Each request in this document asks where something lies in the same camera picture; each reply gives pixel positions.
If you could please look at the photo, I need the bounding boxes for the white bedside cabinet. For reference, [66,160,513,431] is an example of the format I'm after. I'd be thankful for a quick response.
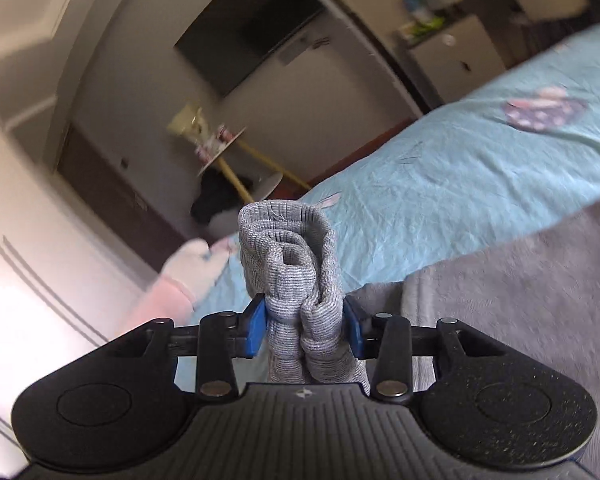
[405,15,508,106]

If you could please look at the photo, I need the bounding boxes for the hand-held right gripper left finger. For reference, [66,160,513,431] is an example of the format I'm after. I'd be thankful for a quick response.
[140,294,268,397]

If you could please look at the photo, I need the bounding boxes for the round side table yellow legs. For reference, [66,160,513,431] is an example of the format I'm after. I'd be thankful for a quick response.
[196,127,312,201]

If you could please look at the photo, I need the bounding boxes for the black bag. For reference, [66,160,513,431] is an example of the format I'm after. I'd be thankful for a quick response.
[190,172,253,226]

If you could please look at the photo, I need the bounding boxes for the grey pants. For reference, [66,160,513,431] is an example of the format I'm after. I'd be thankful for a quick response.
[237,200,600,480]

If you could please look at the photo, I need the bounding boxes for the light blue printed bedsheet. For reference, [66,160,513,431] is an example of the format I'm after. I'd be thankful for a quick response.
[175,20,600,391]

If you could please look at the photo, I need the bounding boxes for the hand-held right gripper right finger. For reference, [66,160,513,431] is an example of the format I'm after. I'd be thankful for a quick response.
[342,299,476,397]

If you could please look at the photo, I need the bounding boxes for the black wall television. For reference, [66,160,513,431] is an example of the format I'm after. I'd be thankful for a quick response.
[174,0,326,98]

